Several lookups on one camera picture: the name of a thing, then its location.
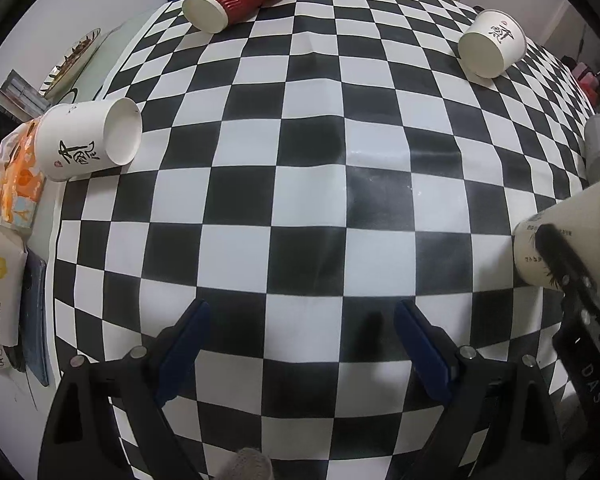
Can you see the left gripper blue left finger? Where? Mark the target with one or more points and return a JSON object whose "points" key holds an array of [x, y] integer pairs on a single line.
{"points": [[81, 438]]}

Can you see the orange snack packet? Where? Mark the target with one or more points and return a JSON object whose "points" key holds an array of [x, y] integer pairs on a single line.
{"points": [[21, 178]]}

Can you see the patterned plate with food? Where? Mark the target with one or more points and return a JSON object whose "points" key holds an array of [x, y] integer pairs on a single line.
{"points": [[71, 65]]}

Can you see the white paper cup with calligraphy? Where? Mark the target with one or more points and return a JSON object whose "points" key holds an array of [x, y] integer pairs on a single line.
{"points": [[492, 43]]}

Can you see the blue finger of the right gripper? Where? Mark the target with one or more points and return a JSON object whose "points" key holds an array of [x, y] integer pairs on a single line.
{"points": [[564, 265]]}

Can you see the black white checkered tablecloth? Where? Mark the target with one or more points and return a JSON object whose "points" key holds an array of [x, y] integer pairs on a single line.
{"points": [[303, 171]]}

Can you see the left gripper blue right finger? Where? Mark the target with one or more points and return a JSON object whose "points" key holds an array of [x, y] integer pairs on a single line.
{"points": [[498, 421]]}

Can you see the white paper cup near snacks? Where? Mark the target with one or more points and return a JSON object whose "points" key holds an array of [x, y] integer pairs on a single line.
{"points": [[82, 138]]}

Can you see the cream paper cup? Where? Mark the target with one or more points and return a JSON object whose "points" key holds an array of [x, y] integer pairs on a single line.
{"points": [[574, 222]]}

